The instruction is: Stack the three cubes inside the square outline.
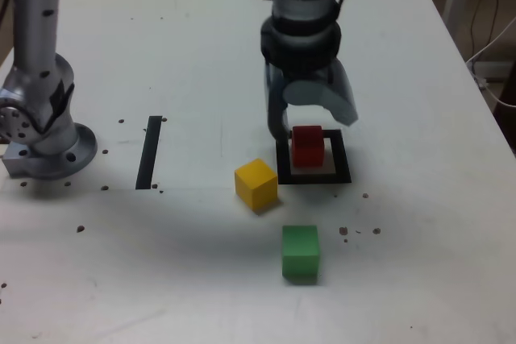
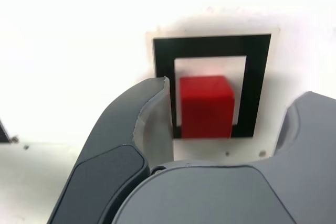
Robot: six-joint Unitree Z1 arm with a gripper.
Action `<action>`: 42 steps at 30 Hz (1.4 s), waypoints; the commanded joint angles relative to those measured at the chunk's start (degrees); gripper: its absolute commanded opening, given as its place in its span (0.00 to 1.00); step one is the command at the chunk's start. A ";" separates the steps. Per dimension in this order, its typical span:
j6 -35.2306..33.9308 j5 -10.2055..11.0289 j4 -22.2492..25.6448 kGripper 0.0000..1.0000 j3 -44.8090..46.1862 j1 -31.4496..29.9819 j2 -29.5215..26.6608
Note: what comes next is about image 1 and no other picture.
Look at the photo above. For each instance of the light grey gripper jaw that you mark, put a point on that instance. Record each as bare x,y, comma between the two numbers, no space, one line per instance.
338,98

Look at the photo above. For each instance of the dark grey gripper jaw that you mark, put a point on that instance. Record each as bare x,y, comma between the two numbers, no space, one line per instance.
276,110

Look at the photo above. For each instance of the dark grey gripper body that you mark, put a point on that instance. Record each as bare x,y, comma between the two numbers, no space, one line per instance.
306,75

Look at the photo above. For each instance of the red cube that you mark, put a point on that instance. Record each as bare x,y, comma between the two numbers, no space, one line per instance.
307,150

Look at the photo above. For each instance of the yellow cube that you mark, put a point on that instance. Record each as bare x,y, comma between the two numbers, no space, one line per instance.
256,183

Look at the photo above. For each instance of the green cube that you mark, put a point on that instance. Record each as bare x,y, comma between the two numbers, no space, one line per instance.
300,251

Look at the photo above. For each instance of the black tape square outline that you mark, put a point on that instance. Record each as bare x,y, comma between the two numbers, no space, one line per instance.
342,158

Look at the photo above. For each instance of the black tape strip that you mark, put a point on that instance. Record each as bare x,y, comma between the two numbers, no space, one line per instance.
148,150

